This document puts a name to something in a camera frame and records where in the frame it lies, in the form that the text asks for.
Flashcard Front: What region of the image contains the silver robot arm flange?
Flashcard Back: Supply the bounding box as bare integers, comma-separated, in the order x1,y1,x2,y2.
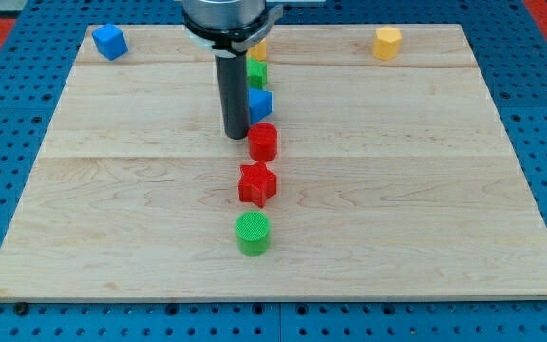
181,0,284,59

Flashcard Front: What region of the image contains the blue cube block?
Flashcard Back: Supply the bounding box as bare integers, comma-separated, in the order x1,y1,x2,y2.
92,24,128,61

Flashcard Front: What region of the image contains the red star block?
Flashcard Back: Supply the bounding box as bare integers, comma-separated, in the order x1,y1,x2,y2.
237,161,277,208

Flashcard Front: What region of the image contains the red cylinder block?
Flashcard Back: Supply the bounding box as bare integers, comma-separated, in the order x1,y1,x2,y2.
247,123,278,162

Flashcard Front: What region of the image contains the green cylinder block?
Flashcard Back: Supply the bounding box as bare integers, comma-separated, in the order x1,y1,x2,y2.
236,211,271,257

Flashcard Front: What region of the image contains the blue triangle block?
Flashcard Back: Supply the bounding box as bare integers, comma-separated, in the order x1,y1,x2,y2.
249,88,273,125

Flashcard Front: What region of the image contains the green star block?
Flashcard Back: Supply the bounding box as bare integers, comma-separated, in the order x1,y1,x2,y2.
247,57,268,90

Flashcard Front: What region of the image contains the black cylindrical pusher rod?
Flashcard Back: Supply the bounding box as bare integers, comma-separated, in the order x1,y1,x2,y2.
216,54,250,140

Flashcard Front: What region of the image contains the light wooden board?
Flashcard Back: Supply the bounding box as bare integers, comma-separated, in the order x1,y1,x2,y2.
0,25,547,303

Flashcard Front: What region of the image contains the yellow block behind rod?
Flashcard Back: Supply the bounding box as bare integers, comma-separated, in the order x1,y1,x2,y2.
248,39,267,62

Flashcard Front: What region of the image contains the yellow hexagon block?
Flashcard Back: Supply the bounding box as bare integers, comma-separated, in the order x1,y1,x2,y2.
372,26,403,61

